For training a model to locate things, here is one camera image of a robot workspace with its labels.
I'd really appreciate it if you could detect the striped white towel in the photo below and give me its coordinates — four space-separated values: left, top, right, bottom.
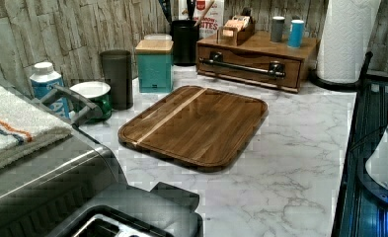
0 86 72 169

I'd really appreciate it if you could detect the white and blue bottle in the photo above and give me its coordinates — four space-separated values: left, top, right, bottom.
30 62 69 118

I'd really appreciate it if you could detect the small wooden caddy with packets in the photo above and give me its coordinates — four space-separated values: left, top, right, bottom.
216 7 255 46

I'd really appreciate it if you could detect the black paper towel holder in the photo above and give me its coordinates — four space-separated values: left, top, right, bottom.
308 51 373 93

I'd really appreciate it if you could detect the wooden drawer with black handle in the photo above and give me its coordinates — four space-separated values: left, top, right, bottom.
197 45 301 90

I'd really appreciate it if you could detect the stainless steel toaster oven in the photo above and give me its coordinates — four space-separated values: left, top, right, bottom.
0 78 128 237

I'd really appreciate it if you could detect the white snack box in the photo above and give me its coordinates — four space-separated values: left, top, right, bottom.
178 0 224 39

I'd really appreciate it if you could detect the wooden cutting board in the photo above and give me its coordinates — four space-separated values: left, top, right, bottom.
117 86 268 170

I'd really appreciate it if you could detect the wooden spoon handle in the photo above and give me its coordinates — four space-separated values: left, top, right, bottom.
194 0 215 27

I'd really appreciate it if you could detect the black utensil holder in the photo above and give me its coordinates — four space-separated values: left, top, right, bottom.
171 20 199 66

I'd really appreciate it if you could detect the black toaster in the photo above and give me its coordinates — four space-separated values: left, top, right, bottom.
46 183 203 237

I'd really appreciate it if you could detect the dark grey cylindrical tumbler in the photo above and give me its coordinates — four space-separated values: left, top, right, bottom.
100 49 133 110

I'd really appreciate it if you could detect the white paper towel roll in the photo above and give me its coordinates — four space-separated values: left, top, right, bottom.
316 0 381 83

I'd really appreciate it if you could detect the blue shaker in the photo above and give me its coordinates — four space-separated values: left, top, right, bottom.
287 20 304 48

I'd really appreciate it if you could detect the green mug white inside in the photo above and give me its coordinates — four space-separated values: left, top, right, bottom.
71 81 112 123

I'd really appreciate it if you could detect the wooden drawer cabinet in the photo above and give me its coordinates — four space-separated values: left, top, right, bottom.
196 31 319 93

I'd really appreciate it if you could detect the teal canister with wooden lid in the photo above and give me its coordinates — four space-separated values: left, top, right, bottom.
135 35 173 93

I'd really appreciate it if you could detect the grey shaker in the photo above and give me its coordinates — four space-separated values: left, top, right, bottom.
271 16 285 42

